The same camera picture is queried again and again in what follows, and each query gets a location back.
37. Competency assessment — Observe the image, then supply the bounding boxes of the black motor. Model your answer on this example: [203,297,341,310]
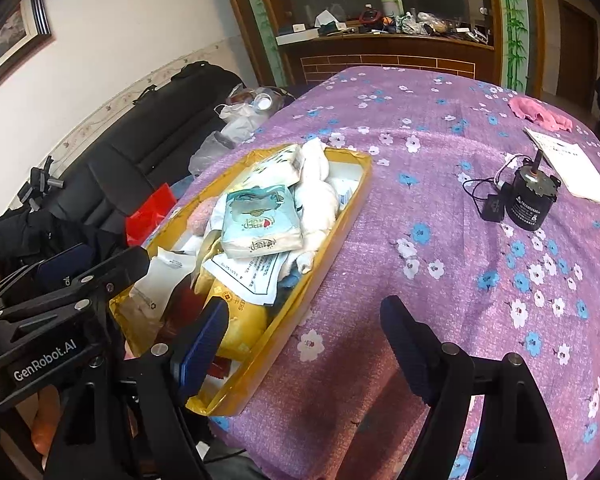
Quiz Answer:
[505,150,562,231]

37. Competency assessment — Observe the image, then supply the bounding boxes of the purple floral tablecloth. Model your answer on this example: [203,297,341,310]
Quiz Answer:
[179,64,600,480]

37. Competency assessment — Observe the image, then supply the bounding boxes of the black power adapter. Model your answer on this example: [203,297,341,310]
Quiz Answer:
[480,194,505,223]

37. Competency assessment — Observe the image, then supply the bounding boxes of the white towel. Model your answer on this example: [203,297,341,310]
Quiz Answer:
[294,138,339,275]

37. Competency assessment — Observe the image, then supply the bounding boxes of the red plastic bag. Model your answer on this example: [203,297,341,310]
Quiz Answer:
[124,183,176,246]

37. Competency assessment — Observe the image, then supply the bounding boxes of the yellow taped foam box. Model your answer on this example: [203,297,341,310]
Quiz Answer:
[108,142,375,418]

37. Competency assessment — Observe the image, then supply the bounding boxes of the clear plastic bag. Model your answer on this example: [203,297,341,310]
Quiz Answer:
[188,84,286,177]

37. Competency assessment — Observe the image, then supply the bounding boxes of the wooden cabinet with mirror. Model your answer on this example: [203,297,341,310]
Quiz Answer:
[230,0,545,96]

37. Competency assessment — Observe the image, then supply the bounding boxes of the wet wipes pack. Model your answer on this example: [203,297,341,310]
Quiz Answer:
[221,184,303,259]

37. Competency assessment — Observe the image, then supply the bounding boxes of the black sofa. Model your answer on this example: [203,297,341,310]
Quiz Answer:
[0,60,246,271]

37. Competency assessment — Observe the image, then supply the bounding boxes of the framed wall picture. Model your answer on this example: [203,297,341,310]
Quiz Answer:
[0,0,53,84]

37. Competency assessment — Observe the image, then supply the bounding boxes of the white paper sheet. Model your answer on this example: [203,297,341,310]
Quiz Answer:
[524,127,600,204]

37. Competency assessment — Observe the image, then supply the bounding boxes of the white jug on cabinet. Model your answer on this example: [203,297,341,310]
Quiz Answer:
[380,0,404,18]

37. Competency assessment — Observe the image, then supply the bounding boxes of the pink plush toy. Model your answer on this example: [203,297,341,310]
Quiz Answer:
[186,196,219,236]

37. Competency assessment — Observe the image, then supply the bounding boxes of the pink cloth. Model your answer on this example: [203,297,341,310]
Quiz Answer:
[508,96,573,132]

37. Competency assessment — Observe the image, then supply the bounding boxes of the person left hand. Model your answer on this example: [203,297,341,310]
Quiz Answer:
[16,385,62,469]

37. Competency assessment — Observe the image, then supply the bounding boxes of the white mailer pouch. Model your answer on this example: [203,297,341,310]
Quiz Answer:
[110,247,196,356]

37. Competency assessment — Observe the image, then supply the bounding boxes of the red foil snack packet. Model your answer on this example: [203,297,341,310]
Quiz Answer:
[207,356,236,380]

